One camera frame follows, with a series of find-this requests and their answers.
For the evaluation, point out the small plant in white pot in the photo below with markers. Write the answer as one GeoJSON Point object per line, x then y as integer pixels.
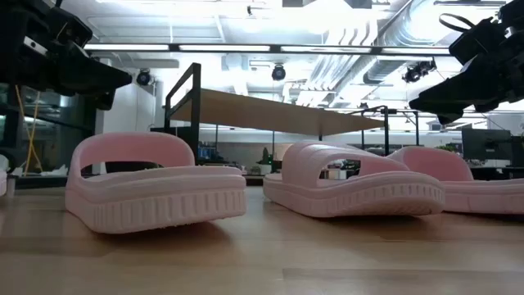
{"type": "Point", "coordinates": [265, 168]}

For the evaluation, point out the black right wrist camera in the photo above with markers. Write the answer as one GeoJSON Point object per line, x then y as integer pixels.
{"type": "Point", "coordinates": [479, 41]}

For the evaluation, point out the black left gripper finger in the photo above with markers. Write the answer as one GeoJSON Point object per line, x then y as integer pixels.
{"type": "Point", "coordinates": [106, 101]}
{"type": "Point", "coordinates": [94, 75]}

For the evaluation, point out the black ceiling spotlight cluster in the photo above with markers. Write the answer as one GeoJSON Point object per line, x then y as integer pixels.
{"type": "Point", "coordinates": [417, 73]}

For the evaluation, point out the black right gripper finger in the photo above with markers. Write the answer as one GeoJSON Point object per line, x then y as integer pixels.
{"type": "Point", "coordinates": [462, 92]}
{"type": "Point", "coordinates": [448, 117]}

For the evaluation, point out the wooden shelf with black frame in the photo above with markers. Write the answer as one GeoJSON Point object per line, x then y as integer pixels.
{"type": "Point", "coordinates": [254, 112]}

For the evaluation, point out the white crumpled paper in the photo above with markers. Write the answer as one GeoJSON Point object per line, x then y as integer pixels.
{"type": "Point", "coordinates": [57, 171]}

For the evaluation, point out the green office plant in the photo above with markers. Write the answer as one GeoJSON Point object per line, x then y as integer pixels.
{"type": "Point", "coordinates": [443, 148]}

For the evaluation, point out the black computer monitor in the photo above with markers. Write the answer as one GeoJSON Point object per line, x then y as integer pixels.
{"type": "Point", "coordinates": [518, 149]}
{"type": "Point", "coordinates": [487, 143]}

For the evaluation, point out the black aluminium rig frame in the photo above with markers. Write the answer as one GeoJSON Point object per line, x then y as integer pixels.
{"type": "Point", "coordinates": [41, 181]}

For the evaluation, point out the black bar with light strips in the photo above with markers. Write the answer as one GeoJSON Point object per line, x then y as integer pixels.
{"type": "Point", "coordinates": [174, 47]}

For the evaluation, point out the silver ventilation duct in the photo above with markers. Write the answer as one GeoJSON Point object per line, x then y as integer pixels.
{"type": "Point", "coordinates": [409, 24]}

